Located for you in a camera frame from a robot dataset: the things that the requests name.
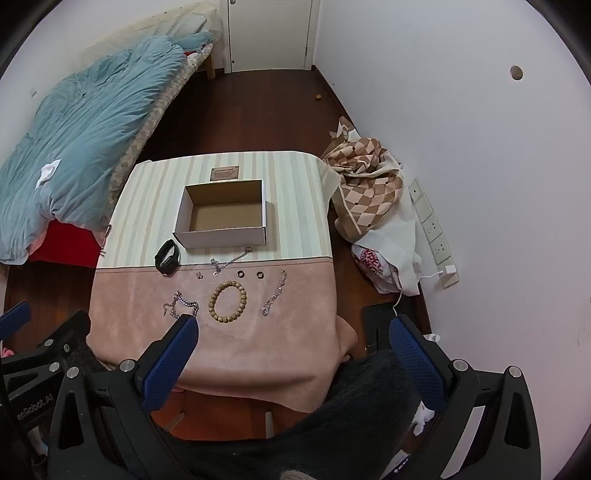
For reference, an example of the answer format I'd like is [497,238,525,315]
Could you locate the person's dark trousers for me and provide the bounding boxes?
[69,342,446,480]

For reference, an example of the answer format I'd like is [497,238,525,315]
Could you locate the white crumpled paper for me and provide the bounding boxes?
[412,401,437,437]

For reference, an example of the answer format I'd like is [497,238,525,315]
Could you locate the silver charm bracelet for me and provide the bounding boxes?
[261,270,288,317]

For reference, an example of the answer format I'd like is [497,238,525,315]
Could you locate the thin silver chain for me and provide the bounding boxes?
[211,246,252,277]

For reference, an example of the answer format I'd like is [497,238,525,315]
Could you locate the wooden bead bracelet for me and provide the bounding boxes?
[209,281,247,323]

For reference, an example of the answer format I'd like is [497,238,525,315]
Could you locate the cardboard scraps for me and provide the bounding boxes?
[329,115,357,145]

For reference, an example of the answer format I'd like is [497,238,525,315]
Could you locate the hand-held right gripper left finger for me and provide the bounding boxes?
[46,314,200,480]

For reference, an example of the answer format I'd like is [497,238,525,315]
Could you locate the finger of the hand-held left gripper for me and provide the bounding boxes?
[0,301,32,342]
[0,310,92,402]

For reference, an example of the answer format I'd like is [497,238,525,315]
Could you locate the striped and pink tablecloth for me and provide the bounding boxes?
[87,150,358,414]

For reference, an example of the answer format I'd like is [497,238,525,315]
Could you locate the white power strip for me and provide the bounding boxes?
[409,178,460,289]

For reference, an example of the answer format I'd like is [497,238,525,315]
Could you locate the thick silver chain bracelet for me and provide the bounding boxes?
[163,291,200,320]

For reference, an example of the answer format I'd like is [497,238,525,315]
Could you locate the black smart band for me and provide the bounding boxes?
[154,239,181,277]

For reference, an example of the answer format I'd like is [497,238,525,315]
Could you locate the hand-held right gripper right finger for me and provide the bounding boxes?
[389,315,542,480]

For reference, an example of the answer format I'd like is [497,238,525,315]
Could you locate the white tissue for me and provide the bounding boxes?
[36,159,63,189]

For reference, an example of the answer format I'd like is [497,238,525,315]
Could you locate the white cable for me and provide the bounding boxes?
[392,270,446,319]

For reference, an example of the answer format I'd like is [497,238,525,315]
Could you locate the beige checked blanket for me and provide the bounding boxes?
[322,137,402,241]

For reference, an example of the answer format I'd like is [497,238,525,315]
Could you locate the pale quilted pillow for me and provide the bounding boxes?
[159,13,208,38]

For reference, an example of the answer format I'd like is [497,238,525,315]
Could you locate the red bed sheet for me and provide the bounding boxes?
[28,219,103,268]

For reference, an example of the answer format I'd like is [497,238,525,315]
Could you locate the white cardboard box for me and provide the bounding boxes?
[173,179,269,250]

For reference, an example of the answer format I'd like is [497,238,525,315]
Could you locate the bed with checked sheet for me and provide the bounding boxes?
[0,9,222,268]

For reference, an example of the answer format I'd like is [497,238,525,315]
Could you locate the blue duvet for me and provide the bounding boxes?
[0,36,215,265]

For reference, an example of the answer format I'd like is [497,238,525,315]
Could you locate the red and white plastic bag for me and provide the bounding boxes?
[352,244,402,294]

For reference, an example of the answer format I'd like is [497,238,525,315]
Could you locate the white door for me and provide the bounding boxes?
[226,0,315,73]

